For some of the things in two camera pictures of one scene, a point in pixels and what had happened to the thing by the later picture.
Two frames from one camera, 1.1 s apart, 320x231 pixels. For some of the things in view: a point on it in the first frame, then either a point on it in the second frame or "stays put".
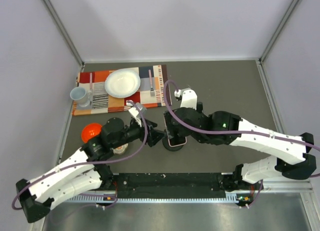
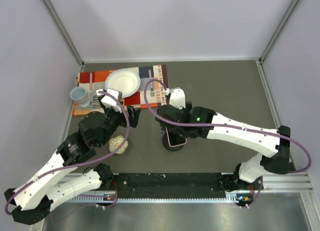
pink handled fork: (152, 92) stays put
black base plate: (169, 185) stays put
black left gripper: (153, 135) → (134, 115)
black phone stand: (166, 145) stays put
